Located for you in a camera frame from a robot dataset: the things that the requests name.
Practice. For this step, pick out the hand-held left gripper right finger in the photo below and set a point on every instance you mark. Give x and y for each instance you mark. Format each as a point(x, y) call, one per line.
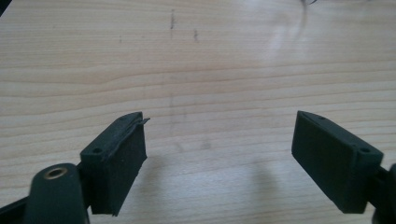
point(333, 161)

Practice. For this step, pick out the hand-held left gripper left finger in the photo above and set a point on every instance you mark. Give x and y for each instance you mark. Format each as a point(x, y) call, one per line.
point(115, 165)

